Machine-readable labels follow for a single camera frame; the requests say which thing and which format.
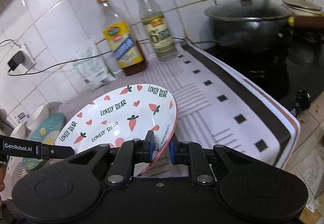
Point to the small pot with lid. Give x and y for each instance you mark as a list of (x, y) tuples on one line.
[(303, 8)]

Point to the person's hand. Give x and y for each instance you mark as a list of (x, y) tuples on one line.
[(2, 176)]

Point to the black gas stove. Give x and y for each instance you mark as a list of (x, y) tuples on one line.
[(290, 69)]

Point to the white plastic salt bag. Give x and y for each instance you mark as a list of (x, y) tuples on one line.
[(91, 67)]

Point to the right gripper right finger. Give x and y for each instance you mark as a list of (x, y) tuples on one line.
[(192, 155)]

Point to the white sun plate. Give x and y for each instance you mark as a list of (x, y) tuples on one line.
[(15, 168)]

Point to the yellow label oil bottle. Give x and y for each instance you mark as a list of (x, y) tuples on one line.
[(120, 39)]

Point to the blue fried egg plate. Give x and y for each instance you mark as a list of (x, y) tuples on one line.
[(46, 133)]

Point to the large white bowl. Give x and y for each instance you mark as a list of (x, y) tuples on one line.
[(40, 114)]

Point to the black wok with lid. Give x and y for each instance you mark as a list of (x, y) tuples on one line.
[(242, 21)]

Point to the white wall socket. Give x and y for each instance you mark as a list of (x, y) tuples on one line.
[(29, 62)]

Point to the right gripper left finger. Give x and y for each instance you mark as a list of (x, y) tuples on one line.
[(130, 153)]

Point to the striped table mat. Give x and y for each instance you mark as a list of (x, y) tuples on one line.
[(216, 105)]

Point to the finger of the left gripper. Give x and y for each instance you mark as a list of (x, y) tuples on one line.
[(16, 147)]

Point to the black power adapter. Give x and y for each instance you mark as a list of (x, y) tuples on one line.
[(16, 60)]

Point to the clear vinegar bottle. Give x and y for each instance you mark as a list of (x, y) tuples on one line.
[(157, 30)]

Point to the lovely bear carrot plate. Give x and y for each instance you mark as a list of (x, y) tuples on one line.
[(121, 115)]

